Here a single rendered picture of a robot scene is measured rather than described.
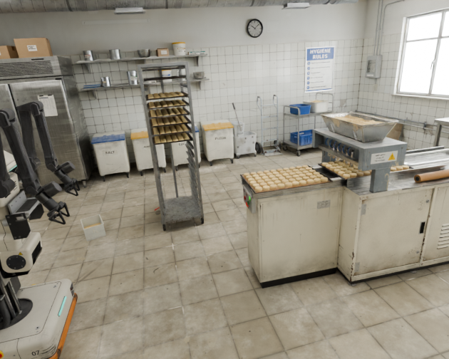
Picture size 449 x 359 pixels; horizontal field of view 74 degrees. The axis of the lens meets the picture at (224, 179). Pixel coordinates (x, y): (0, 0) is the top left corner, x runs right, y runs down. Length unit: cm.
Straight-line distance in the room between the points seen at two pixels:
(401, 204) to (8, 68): 507
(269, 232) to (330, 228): 51
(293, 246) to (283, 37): 478
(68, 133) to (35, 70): 96
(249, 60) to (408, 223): 447
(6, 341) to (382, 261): 266
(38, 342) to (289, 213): 184
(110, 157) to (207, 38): 279
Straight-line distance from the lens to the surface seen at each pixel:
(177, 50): 567
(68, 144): 524
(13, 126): 179
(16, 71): 533
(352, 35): 727
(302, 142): 609
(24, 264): 225
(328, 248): 264
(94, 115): 601
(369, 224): 248
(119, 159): 547
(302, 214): 236
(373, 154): 224
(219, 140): 551
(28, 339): 238
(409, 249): 286
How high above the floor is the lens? 175
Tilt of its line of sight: 21 degrees down
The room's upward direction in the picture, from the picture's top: 4 degrees counter-clockwise
